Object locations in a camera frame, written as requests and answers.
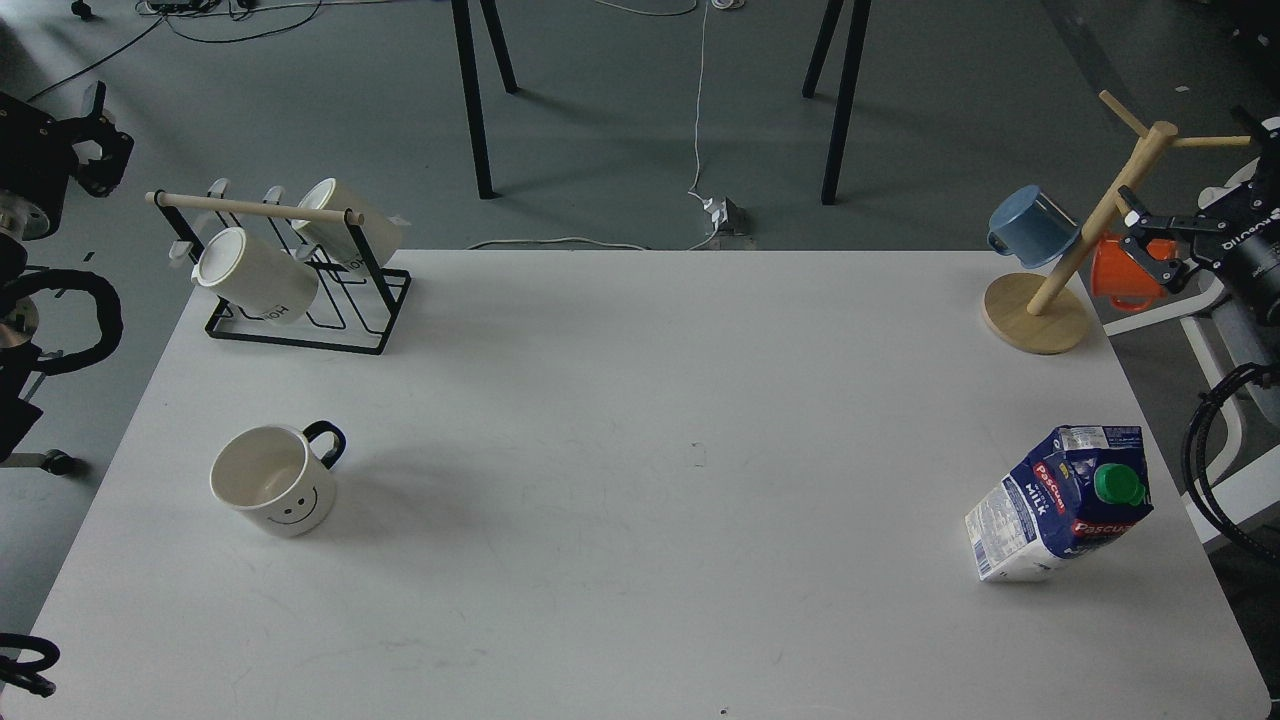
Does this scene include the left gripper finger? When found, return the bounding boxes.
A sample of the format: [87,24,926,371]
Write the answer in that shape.
[61,82,134,167]
[74,160,128,199]

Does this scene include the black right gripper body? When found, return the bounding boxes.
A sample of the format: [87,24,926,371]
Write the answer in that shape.
[1190,181,1279,325]

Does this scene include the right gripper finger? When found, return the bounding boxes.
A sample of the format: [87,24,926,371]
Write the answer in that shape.
[1121,225,1190,293]
[1117,186,1226,237]

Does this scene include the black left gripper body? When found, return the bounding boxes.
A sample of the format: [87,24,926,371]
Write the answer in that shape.
[1,94,81,241]

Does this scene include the blue milk carton green cap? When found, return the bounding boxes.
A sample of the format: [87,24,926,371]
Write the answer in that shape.
[964,425,1155,582]

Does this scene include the white smiley mug black handle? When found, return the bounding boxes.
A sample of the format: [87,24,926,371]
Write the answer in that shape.
[209,420,347,538]

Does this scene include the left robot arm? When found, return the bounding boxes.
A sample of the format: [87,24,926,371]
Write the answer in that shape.
[1,81,134,477]

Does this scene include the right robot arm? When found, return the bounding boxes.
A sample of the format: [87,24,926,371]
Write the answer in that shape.
[1106,179,1277,565]

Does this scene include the orange mug on tree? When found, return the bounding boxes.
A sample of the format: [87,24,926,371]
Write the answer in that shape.
[1087,232,1169,313]

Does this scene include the blue mug on tree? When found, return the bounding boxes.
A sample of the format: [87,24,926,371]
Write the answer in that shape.
[986,184,1082,269]

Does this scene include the wooden mug tree stand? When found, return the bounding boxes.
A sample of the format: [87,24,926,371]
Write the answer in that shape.
[982,90,1253,355]

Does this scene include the front white mug on rack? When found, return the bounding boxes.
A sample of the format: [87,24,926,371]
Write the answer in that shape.
[189,227,319,325]

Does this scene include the white mug on rack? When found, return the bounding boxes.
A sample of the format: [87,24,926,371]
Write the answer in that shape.
[189,227,319,325]
[292,178,404,272]

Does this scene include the rear white mug on rack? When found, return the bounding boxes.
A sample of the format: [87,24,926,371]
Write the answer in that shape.
[292,178,404,272]

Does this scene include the black table legs right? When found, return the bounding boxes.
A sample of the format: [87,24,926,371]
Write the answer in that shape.
[801,1,873,206]

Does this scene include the black table legs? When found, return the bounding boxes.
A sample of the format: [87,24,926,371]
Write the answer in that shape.
[448,1,520,200]
[801,1,873,206]

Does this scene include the black table legs left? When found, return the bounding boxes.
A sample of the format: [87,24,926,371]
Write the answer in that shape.
[448,1,520,200]

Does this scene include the white power adapter on floor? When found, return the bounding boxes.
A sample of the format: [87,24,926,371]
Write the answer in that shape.
[701,197,751,236]

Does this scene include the black cable on floor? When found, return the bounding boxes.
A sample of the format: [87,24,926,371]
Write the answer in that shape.
[26,0,326,104]

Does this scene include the white chair frame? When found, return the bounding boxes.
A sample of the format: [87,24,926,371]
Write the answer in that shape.
[1100,270,1280,546]

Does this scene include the black wire mug rack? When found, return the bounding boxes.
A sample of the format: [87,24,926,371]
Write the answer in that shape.
[147,178,413,356]

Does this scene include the white cable on floor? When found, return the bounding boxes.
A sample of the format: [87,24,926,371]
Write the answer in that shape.
[466,0,746,251]

